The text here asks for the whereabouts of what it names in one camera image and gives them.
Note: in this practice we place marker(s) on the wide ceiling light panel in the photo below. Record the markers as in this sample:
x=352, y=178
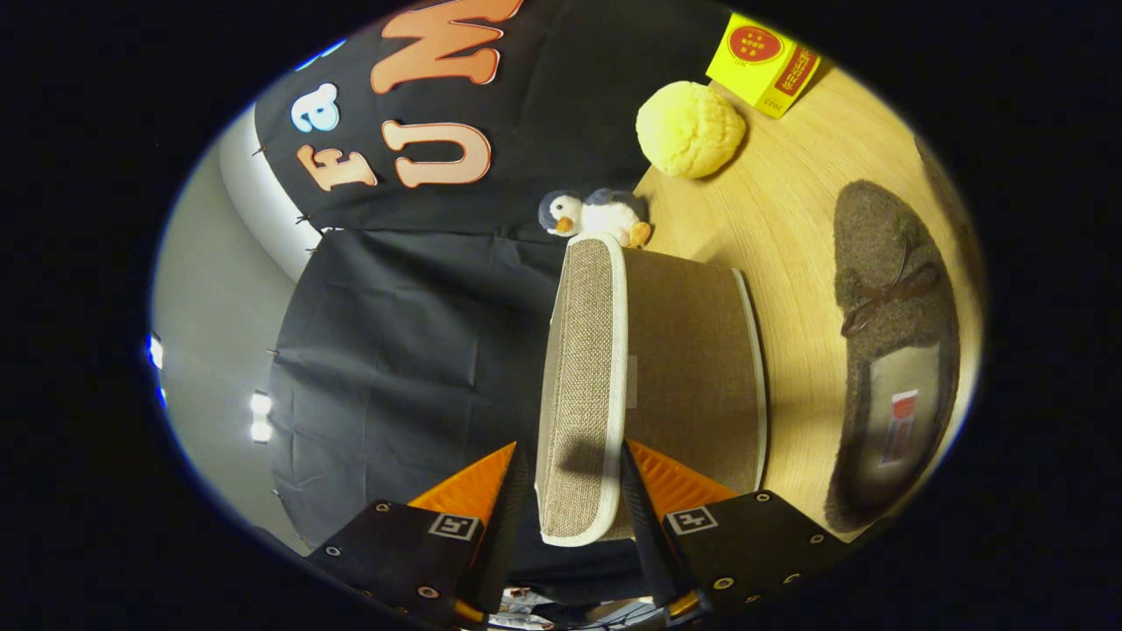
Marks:
x=154, y=352

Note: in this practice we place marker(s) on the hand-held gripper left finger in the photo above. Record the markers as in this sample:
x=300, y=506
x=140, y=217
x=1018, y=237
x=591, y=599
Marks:
x=504, y=543

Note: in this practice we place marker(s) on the yellow book with red circle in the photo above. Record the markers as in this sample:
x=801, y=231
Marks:
x=754, y=61

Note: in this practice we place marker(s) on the brown fuzzy slipper shoe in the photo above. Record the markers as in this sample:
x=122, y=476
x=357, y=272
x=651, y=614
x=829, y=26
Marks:
x=877, y=245
x=954, y=219

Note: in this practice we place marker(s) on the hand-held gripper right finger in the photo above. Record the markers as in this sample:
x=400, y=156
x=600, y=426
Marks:
x=649, y=543

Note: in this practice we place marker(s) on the yellow round bread plush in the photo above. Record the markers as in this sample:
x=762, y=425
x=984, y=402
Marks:
x=691, y=131

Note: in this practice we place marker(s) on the narrow ceiling light panel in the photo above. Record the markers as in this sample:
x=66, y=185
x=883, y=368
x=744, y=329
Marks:
x=260, y=429

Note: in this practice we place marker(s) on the penguin plush toy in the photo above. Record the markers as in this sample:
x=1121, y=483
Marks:
x=596, y=217

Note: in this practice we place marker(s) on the beige fabric storage box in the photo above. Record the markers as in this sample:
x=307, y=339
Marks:
x=692, y=368

